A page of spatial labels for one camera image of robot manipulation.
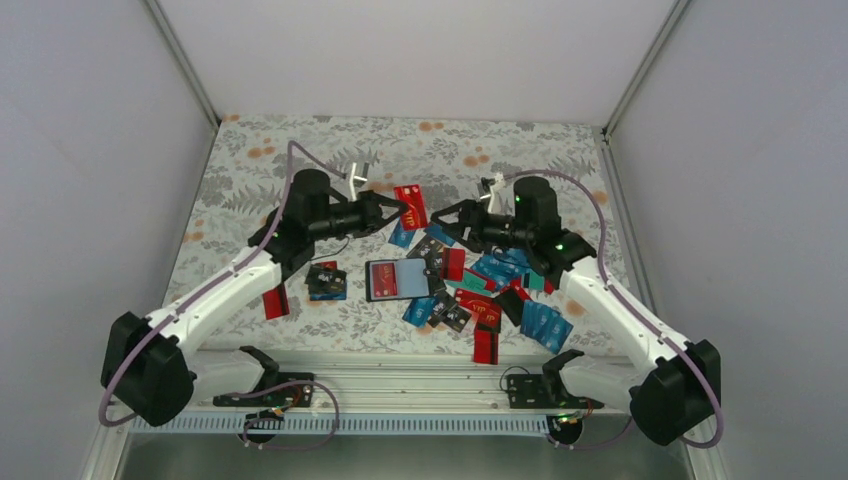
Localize blue card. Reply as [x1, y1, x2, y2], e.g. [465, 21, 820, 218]
[388, 221, 417, 249]
[402, 296, 439, 328]

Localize black VIP card stack left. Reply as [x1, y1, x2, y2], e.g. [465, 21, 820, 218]
[305, 261, 347, 302]

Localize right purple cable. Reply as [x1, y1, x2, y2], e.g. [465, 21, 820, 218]
[493, 168, 726, 452]

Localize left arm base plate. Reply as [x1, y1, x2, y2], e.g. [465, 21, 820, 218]
[212, 372, 315, 409]

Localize black card holder wallet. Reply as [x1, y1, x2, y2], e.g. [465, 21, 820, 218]
[365, 258, 446, 302]

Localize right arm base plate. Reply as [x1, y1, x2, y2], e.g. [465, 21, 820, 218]
[505, 374, 605, 410]

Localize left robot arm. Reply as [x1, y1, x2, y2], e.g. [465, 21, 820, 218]
[98, 169, 408, 426]

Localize red card left side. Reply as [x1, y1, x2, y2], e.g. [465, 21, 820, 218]
[262, 283, 290, 320]

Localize teal card centre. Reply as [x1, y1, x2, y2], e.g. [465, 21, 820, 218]
[445, 268, 496, 297]

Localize red card at front edge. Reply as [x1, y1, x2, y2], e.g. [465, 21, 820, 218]
[472, 328, 499, 365]

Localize blue card lower centre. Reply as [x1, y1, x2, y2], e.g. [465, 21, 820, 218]
[402, 296, 439, 328]

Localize red vip card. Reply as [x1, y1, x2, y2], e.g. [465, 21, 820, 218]
[393, 184, 429, 231]
[370, 262, 398, 299]
[454, 289, 502, 329]

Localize aluminium rail frame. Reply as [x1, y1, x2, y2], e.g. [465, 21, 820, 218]
[82, 352, 726, 479]

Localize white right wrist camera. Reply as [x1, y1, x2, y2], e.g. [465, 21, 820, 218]
[478, 172, 506, 214]

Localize blue card fan right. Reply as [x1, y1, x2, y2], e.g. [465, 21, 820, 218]
[519, 300, 573, 354]

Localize purple cable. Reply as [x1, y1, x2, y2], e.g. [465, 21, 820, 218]
[493, 168, 726, 452]
[97, 140, 347, 452]

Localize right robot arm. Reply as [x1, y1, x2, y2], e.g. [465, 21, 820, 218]
[430, 170, 725, 449]

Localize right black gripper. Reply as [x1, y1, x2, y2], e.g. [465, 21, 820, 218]
[430, 199, 532, 255]

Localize blue card near centre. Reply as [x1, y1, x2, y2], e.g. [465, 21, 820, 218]
[388, 221, 417, 249]

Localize floral patterned table mat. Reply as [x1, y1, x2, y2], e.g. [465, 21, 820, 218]
[167, 115, 628, 358]

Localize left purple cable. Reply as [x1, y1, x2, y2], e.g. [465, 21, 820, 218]
[97, 140, 347, 452]

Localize red card black stripe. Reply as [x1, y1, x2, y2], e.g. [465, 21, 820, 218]
[440, 248, 466, 282]

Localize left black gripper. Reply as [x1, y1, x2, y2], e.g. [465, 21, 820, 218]
[309, 190, 407, 241]

